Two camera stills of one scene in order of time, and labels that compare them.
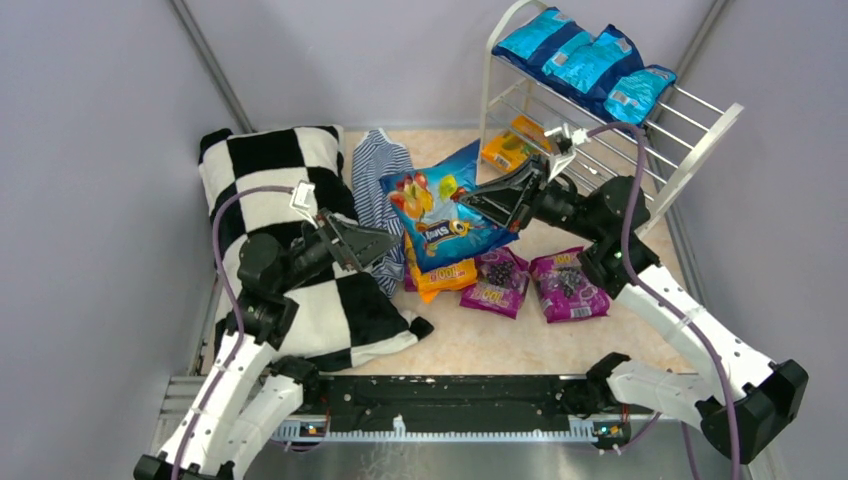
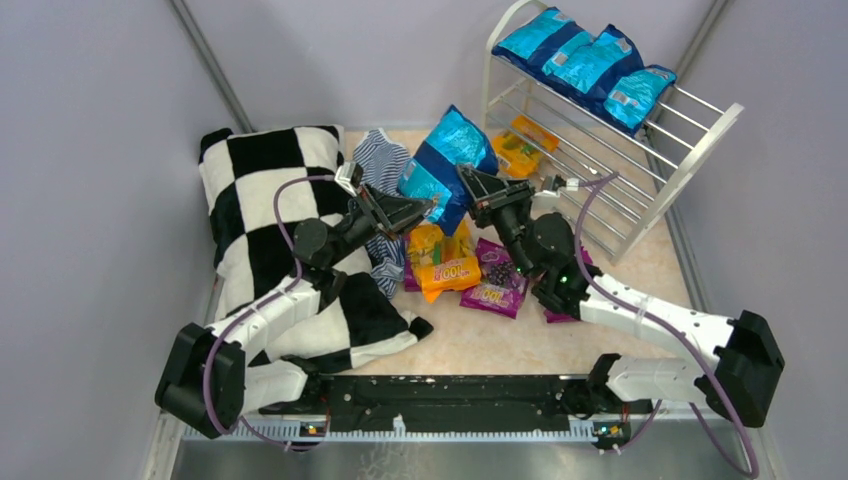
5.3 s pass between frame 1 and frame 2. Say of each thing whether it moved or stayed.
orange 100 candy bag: stayed
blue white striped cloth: stayed
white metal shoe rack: stayed
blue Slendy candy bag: moved
